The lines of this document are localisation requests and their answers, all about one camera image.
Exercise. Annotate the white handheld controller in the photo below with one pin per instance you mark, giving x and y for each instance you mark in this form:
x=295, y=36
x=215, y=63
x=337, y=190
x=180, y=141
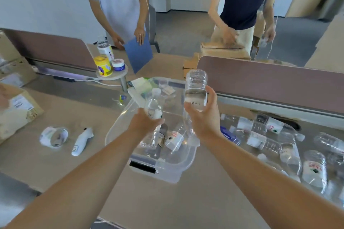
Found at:
x=82, y=141

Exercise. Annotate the pile of clear water bottles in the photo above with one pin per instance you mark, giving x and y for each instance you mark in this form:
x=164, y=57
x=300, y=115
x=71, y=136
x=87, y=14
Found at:
x=313, y=169

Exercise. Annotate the brown desk divider panel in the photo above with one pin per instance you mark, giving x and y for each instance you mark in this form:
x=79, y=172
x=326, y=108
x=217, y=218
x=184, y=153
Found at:
x=48, y=46
x=268, y=83

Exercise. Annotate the white tape roll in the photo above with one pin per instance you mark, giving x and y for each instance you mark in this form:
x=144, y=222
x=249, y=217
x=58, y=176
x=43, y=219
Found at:
x=45, y=136

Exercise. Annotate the blue folder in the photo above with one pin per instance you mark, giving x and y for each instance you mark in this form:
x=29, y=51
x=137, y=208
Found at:
x=138, y=54

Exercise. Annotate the blue labelled bottle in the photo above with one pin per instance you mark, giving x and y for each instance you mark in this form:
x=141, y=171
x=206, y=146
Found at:
x=228, y=136

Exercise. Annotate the cardboard box white label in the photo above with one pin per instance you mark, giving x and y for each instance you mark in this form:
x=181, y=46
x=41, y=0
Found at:
x=18, y=113

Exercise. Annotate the yellow plastic jar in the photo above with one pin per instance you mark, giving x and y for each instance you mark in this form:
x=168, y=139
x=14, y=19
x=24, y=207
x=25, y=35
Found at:
x=103, y=66

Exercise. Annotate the person's left forearm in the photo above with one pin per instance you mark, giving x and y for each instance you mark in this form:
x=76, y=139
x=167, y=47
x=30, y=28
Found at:
x=80, y=183

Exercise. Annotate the beige desk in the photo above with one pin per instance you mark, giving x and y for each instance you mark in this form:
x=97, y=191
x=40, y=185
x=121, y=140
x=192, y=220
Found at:
x=67, y=108

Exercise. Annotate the beige wooden cabinet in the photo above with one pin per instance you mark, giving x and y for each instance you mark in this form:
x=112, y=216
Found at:
x=330, y=49

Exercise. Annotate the clear plastic cup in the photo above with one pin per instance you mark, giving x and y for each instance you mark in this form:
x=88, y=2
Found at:
x=168, y=90

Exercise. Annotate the person's right hand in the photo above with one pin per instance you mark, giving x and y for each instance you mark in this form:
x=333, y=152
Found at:
x=205, y=122

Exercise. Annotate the grey office chair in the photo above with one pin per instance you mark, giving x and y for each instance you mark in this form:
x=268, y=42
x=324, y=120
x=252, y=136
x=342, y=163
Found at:
x=153, y=27

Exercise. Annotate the brown cardboard box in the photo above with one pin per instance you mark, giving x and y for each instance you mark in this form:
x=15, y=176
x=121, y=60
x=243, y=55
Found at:
x=225, y=53
x=16, y=73

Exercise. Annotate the white jar blue lid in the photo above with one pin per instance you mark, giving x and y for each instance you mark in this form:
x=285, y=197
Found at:
x=118, y=65

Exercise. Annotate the clear plastic storage bin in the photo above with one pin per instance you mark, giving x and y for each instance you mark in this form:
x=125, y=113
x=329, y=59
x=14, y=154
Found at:
x=172, y=167

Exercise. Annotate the person's left hand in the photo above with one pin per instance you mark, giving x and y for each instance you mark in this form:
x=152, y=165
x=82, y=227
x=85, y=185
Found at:
x=142, y=124

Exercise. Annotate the white label drink bottle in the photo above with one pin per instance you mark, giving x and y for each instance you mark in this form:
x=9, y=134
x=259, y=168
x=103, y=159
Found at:
x=105, y=50

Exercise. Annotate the person's right forearm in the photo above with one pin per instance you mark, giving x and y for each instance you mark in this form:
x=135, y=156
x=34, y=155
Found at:
x=268, y=191

